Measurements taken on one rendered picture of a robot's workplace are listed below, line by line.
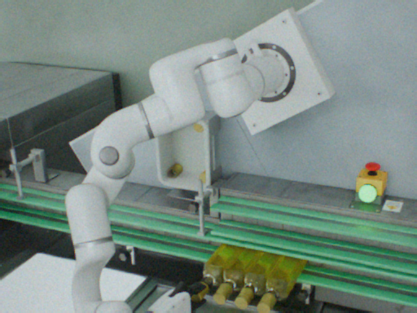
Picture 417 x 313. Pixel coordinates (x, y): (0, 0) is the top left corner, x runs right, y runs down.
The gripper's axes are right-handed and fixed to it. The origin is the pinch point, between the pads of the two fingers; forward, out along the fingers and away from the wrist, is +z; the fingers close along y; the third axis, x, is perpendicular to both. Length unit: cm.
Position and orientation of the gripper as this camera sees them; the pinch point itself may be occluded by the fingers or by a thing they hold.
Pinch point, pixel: (196, 294)
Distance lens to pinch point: 155.2
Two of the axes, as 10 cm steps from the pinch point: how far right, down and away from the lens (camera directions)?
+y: 0.0, -9.0, -4.3
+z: 6.1, -3.4, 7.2
